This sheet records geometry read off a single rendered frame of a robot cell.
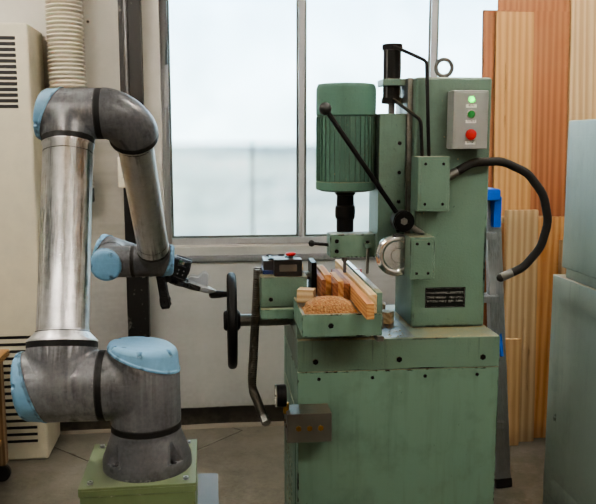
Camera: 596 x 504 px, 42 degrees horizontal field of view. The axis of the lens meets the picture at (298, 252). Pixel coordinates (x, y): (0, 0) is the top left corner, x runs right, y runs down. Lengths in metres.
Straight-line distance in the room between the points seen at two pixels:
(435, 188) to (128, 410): 1.03
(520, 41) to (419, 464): 2.08
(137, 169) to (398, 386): 0.93
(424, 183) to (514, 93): 1.57
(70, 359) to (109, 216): 1.95
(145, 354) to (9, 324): 1.83
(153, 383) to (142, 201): 0.55
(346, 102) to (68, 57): 1.53
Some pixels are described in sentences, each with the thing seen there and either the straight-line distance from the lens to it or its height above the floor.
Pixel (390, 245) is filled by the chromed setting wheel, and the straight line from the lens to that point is 2.21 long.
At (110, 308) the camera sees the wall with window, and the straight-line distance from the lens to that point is 3.64.
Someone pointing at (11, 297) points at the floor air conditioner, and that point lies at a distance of 3.39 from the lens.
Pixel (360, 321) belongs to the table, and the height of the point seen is 0.88.
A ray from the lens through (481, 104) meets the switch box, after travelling 2.23.
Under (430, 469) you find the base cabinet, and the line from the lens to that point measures 2.33.
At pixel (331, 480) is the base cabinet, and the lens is 2.29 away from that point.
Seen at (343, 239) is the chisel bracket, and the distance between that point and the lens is 2.29.
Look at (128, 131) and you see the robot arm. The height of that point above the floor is 1.36.
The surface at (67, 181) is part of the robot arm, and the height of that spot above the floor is 1.26.
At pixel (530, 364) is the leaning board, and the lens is 3.64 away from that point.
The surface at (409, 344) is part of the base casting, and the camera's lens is 2.19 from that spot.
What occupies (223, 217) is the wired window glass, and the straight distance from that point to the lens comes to 3.62.
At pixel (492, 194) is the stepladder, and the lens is 3.05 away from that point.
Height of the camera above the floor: 1.35
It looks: 8 degrees down
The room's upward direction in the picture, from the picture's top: straight up
